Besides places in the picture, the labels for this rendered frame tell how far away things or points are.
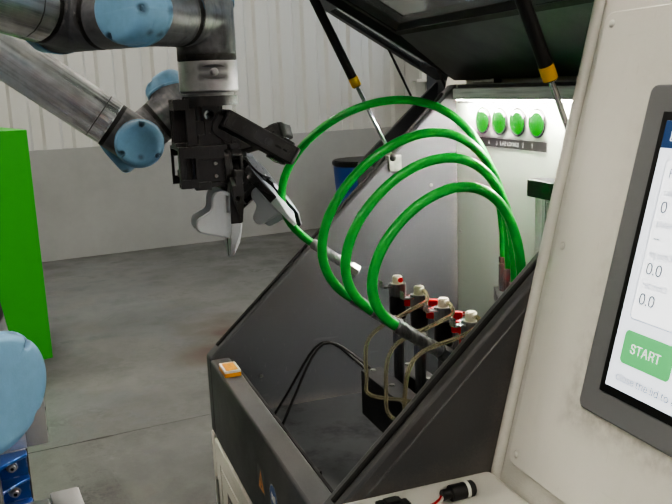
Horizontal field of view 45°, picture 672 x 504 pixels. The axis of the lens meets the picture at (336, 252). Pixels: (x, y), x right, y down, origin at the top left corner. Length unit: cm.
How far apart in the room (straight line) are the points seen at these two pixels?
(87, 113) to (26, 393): 63
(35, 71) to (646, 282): 91
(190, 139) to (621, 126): 52
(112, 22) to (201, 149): 19
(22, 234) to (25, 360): 370
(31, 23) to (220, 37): 22
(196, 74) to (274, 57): 719
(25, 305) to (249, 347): 302
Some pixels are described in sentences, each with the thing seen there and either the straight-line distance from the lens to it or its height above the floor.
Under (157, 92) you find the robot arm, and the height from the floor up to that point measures 146.
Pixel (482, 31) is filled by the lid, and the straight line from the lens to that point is 138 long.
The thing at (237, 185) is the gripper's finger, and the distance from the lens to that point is 104.
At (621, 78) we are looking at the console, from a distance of 95.
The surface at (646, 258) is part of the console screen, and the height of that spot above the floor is 128.
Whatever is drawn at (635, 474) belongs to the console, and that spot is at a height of 108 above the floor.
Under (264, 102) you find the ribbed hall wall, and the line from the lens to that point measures 813.
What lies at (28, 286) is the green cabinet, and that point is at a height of 49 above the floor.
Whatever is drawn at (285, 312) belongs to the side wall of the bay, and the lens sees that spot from 160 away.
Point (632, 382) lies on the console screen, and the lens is 86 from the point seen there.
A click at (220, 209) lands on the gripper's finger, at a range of 106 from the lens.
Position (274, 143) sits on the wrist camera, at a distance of 107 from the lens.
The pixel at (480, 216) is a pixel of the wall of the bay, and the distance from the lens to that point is 162.
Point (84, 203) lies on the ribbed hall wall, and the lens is 772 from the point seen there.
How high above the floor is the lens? 146
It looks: 12 degrees down
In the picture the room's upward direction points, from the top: 2 degrees counter-clockwise
